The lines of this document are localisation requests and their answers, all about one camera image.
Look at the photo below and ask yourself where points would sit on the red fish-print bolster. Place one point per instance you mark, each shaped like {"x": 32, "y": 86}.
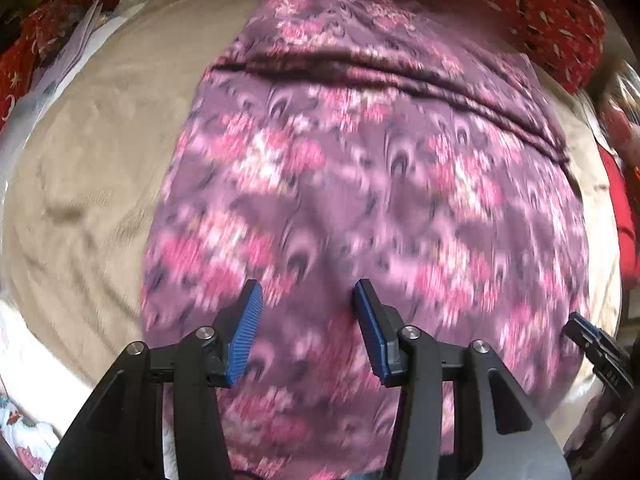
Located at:
{"x": 525, "y": 5}

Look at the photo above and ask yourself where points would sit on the person's right hand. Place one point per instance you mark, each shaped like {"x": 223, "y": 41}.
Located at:
{"x": 595, "y": 425}

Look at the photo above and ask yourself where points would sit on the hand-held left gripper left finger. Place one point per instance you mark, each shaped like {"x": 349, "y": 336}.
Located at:
{"x": 242, "y": 335}

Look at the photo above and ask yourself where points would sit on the white papers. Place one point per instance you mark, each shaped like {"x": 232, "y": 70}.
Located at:
{"x": 90, "y": 30}

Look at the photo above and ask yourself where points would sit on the floral printed sheet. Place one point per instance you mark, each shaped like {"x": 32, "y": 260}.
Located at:
{"x": 25, "y": 440}

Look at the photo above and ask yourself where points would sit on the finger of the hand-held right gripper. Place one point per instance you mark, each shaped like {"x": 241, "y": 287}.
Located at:
{"x": 595, "y": 345}

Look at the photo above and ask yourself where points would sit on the clear bag of stuffed toys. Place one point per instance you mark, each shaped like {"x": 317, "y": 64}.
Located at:
{"x": 620, "y": 110}

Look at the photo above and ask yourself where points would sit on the red cushion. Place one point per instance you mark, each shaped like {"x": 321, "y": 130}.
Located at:
{"x": 622, "y": 210}

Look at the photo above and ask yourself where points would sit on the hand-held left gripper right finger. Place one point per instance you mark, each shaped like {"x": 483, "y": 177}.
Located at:
{"x": 372, "y": 330}

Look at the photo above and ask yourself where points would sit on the beige fleece blanket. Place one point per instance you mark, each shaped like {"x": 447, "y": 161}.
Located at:
{"x": 95, "y": 170}

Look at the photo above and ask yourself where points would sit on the white quilted mattress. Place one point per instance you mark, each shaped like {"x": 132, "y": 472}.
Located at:
{"x": 45, "y": 360}

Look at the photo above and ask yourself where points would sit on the red star-print cloth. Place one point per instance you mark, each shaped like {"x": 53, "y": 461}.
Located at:
{"x": 30, "y": 60}

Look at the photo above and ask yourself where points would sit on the purple floral garment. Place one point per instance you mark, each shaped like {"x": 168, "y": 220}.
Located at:
{"x": 380, "y": 170}

